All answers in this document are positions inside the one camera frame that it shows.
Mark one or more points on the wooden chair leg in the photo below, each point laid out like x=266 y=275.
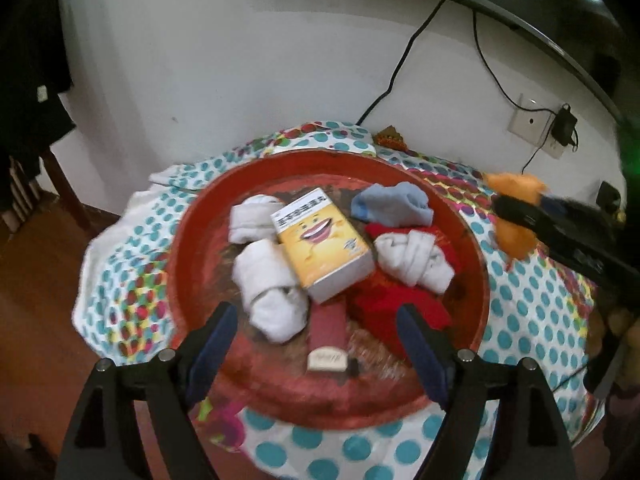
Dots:
x=68 y=197

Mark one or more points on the yellow smiley box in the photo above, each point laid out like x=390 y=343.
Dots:
x=324 y=249

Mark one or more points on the light blue sock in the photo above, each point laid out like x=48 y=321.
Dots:
x=403 y=204

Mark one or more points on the red round tray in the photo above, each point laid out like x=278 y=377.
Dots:
x=273 y=379

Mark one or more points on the red sock with gold print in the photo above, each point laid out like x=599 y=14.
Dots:
x=373 y=303

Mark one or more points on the white knotted sock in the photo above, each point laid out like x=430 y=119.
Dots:
x=414 y=259

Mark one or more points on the dark red small box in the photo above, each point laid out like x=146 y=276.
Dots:
x=327 y=339

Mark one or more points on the person's right hand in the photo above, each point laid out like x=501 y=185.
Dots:
x=622 y=324

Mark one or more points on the black power adapter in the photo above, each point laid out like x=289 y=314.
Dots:
x=563 y=129

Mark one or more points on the orange rubber toy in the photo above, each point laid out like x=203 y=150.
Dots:
x=515 y=209

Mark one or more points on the polka dot tablecloth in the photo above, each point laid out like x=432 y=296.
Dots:
x=536 y=308

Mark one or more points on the white wall socket plate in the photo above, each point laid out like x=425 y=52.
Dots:
x=534 y=127

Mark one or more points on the dark hanging clothes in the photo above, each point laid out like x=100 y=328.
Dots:
x=34 y=73

